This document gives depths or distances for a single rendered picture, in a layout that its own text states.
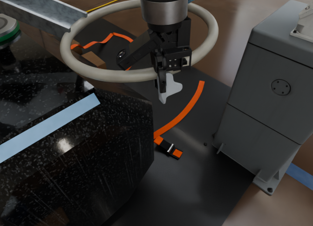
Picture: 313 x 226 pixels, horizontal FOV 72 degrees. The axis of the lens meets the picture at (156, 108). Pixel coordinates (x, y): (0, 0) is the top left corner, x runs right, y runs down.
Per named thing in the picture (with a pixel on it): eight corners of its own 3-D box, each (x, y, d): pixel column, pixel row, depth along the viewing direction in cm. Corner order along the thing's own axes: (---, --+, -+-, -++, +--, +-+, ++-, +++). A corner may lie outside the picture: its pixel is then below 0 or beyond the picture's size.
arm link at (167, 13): (144, 5, 37) (136, -13, 43) (146, 32, 40) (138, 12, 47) (194, -2, 38) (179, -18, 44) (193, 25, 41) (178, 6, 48)
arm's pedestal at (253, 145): (237, 106, 173) (284, -8, 110) (302, 143, 150) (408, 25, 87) (200, 145, 149) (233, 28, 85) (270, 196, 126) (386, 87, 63)
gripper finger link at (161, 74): (167, 95, 51) (165, 59, 46) (161, 96, 51) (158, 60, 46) (163, 86, 55) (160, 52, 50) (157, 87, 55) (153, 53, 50)
